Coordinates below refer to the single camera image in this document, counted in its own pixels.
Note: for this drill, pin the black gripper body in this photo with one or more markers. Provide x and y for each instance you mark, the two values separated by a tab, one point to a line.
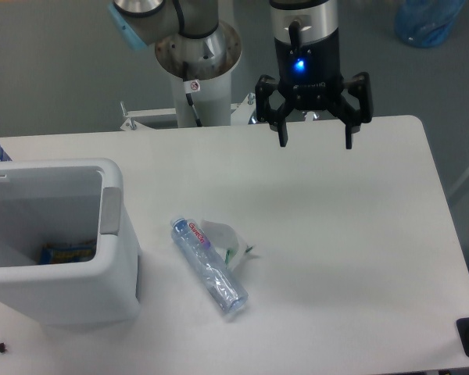
311	79

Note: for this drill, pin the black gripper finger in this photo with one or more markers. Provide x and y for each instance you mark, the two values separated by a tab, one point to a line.
359	87
276	118

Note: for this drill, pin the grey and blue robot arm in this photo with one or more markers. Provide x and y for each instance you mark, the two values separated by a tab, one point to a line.
144	23

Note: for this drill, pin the blue yellow snack packet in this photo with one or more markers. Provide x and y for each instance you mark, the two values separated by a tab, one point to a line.
61	253

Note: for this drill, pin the clear crushed plastic bottle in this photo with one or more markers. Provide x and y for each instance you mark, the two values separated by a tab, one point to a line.
210	268

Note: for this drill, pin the white pedestal base frame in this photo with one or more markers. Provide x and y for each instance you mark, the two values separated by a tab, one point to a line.
148	116

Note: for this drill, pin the white plastic wrapper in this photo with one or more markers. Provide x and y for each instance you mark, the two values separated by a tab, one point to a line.
236	254

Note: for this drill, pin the white open trash can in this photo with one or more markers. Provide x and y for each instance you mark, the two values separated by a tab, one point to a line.
67	201

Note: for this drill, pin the blue plastic bag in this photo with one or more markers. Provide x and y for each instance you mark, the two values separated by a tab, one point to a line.
426	24

